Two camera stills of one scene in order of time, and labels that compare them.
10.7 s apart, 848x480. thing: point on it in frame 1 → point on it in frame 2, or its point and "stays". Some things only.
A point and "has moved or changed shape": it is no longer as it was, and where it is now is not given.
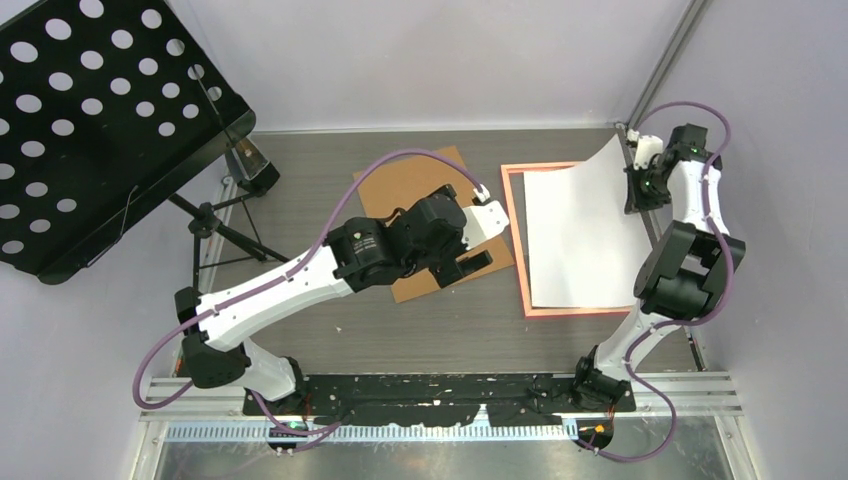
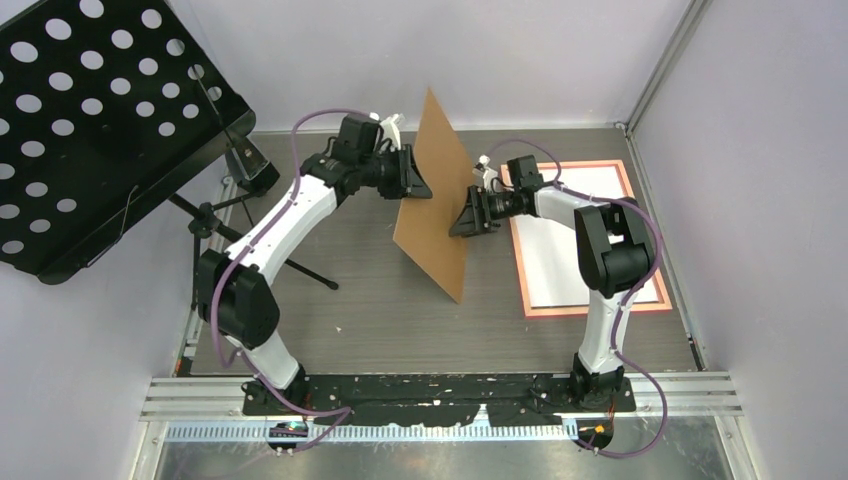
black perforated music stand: x=109 y=108 stays
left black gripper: x=453 y=269 → x=410 y=183
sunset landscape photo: x=584 y=248 stays
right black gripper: x=635 y=201 → x=471 y=222
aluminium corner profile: x=690 y=23 stays
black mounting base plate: x=535 y=399 stays
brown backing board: x=389 y=188 has moved or changed shape
